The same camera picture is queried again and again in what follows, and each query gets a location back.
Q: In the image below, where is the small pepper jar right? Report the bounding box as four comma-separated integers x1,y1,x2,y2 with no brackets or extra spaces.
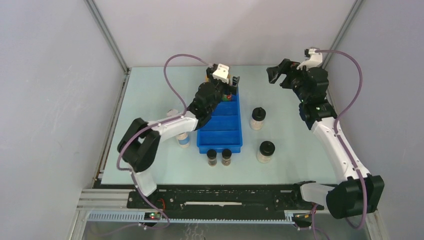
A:
221,148,232,166

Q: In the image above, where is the aluminium frame front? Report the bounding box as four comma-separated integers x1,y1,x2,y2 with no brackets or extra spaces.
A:
77,189,311,224

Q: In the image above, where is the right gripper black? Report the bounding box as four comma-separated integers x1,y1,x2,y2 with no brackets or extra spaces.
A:
266,59,314,103

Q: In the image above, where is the clear jar silver lid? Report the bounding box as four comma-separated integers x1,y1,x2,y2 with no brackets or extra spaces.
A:
166,109,180,117
175,132,190,148

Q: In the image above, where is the small pepper jar left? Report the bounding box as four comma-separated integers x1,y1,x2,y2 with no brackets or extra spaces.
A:
206,149,217,167

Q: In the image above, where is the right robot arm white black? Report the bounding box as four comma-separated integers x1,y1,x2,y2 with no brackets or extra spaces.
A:
266,58,385,219

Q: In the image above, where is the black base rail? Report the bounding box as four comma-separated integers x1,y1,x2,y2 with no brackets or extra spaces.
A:
126,184,313,221

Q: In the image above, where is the white spice jar black lid far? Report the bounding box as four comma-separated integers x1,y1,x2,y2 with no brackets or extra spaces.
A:
249,107,266,131

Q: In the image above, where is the small pepper jar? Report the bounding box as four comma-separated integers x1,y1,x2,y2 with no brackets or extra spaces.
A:
206,149,217,167
221,148,232,166

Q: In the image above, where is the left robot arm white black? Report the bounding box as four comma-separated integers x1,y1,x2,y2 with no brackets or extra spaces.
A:
117,64,240,208

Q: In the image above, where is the white spice jar black lid near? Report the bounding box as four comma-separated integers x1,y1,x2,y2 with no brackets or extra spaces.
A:
256,140,276,164

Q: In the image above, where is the white spice jar black lid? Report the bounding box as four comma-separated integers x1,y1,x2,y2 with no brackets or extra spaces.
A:
256,140,276,164
249,107,266,131

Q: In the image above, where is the blue compartment tray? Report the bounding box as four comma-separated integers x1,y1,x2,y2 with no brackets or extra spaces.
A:
196,95,243,154

